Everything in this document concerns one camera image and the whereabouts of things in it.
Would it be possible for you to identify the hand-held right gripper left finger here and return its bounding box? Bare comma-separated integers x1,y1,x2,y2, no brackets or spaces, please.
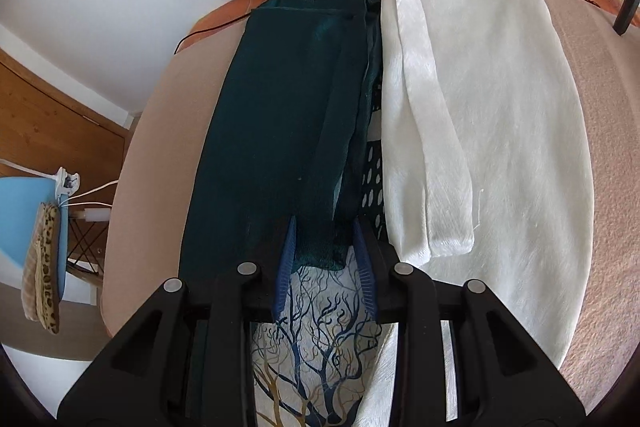
56,216,301,427

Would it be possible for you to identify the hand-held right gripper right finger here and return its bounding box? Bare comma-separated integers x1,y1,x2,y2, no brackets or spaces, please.
352,218,586,427

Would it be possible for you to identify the teal and white printed blouse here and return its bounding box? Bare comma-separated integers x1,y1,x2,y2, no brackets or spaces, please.
177,0,596,427

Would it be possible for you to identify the blue chair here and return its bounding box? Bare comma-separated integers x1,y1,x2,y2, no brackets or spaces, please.
0,177,108,308

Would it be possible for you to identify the leopard print cushion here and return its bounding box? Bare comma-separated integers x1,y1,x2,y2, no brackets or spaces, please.
22,202,63,335

